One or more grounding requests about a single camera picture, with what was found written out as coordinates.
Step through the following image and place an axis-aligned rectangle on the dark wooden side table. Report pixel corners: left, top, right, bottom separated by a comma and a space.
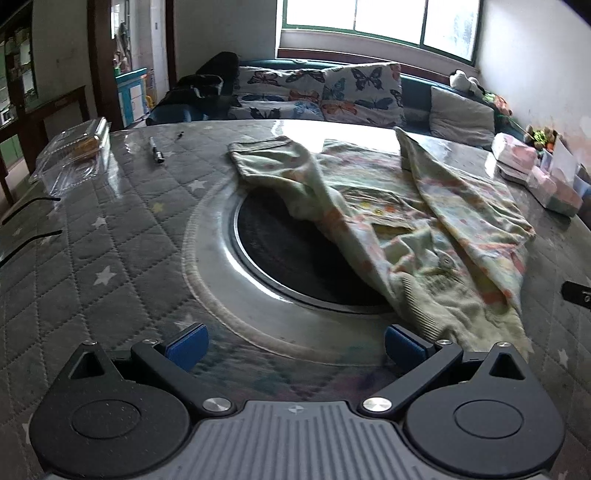
0, 85, 91, 205

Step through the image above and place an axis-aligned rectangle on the black clothes pile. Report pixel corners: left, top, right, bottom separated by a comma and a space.
159, 52, 241, 123

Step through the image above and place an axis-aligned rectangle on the dark wooden door frame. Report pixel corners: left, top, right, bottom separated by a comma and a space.
87, 0, 126, 131

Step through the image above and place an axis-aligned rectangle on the pastel patterned child's garment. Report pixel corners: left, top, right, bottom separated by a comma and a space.
228, 126, 537, 365

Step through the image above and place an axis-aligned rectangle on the glass door display cabinet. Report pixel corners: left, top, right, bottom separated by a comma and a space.
0, 22, 40, 126

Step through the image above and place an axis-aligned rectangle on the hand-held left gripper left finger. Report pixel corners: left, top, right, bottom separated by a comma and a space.
68, 322, 235, 417

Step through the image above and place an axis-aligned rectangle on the green framed window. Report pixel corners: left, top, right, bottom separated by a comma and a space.
277, 0, 482, 66

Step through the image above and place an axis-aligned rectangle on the butterfly print cushion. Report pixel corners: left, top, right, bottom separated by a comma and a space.
320, 62, 407, 128
233, 66, 327, 100
228, 95, 327, 122

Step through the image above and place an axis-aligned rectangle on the colourful plush toy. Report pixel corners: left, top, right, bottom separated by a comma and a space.
482, 90, 514, 117

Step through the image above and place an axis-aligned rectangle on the green orange toy plant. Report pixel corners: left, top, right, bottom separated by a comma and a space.
526, 125, 558, 151

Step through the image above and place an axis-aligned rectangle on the round black stove plate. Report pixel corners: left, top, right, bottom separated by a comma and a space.
228, 187, 398, 315

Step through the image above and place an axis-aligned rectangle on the white plush toy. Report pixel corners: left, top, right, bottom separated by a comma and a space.
450, 69, 481, 94

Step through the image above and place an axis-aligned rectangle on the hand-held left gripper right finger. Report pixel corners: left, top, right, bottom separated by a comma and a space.
359, 324, 528, 419

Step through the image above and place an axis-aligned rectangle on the white card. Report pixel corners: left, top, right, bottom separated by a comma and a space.
551, 136, 591, 186

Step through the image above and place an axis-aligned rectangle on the plain grey cushion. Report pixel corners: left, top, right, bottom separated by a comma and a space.
429, 86, 498, 149

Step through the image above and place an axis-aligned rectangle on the teal sofa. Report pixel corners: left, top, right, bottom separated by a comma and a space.
147, 58, 525, 149

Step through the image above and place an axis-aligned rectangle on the blue white small cabinet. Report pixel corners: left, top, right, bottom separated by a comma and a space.
115, 68, 151, 128

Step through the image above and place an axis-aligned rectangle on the clear plastic food container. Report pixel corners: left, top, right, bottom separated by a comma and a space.
28, 117, 112, 197

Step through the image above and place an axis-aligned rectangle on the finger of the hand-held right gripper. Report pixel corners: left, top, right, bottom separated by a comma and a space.
561, 280, 591, 306

